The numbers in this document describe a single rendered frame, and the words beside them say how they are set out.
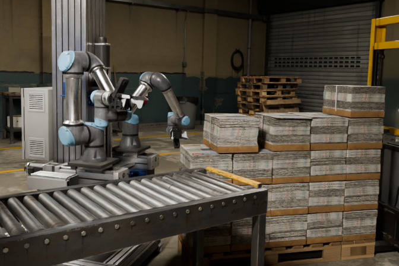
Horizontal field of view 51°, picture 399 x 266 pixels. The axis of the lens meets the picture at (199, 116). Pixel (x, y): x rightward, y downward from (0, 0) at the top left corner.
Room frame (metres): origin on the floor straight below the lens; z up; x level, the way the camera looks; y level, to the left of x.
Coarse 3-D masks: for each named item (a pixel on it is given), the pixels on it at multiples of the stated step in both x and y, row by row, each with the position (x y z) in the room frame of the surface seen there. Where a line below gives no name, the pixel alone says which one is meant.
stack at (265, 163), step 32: (192, 160) 2.71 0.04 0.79; (224, 160) 2.76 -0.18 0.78; (256, 160) 2.83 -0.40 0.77; (288, 160) 2.89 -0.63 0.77; (320, 160) 2.95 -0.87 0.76; (288, 192) 2.88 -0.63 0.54; (320, 192) 2.95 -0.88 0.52; (224, 224) 2.77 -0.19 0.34; (288, 224) 2.88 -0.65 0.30; (320, 224) 2.95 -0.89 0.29; (224, 256) 2.76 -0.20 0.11
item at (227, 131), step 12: (216, 120) 2.80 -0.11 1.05; (228, 120) 2.74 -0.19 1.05; (240, 120) 2.77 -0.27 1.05; (252, 120) 2.79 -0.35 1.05; (216, 132) 2.77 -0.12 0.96; (228, 132) 2.75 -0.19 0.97; (240, 132) 2.78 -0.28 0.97; (252, 132) 2.80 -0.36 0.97; (216, 144) 2.78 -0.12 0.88; (228, 144) 2.75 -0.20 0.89; (240, 144) 2.77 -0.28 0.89; (252, 144) 2.79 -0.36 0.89
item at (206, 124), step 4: (204, 116) 3.09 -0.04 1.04; (208, 116) 2.98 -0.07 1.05; (208, 120) 2.98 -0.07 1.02; (204, 124) 3.08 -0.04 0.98; (208, 124) 2.97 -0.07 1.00; (204, 128) 3.07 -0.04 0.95; (208, 128) 2.96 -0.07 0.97; (204, 132) 3.05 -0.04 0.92; (208, 132) 2.94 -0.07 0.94; (204, 136) 3.05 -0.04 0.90; (208, 136) 2.94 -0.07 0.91; (208, 140) 2.95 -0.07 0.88
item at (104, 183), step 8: (200, 168) 2.43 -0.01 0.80; (144, 176) 2.20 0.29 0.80; (152, 176) 2.21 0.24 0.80; (160, 176) 2.23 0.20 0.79; (88, 184) 2.02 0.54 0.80; (96, 184) 2.03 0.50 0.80; (104, 184) 2.04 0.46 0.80; (24, 192) 1.86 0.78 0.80; (32, 192) 1.86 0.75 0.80; (40, 192) 1.86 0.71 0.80; (48, 192) 1.88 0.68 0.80; (64, 192) 1.92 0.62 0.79; (8, 208) 1.78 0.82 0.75; (0, 224) 1.76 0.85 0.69
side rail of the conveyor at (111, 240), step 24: (240, 192) 1.95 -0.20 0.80; (264, 192) 2.00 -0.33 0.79; (120, 216) 1.58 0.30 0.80; (144, 216) 1.61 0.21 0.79; (168, 216) 1.67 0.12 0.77; (192, 216) 1.75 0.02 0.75; (216, 216) 1.82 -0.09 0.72; (240, 216) 1.91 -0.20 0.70; (0, 240) 1.32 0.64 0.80; (24, 240) 1.34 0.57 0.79; (48, 240) 1.38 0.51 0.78; (72, 240) 1.44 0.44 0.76; (96, 240) 1.49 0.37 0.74; (120, 240) 1.55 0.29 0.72; (144, 240) 1.61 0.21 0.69; (0, 264) 1.30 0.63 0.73; (24, 264) 1.34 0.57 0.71; (48, 264) 1.39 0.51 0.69
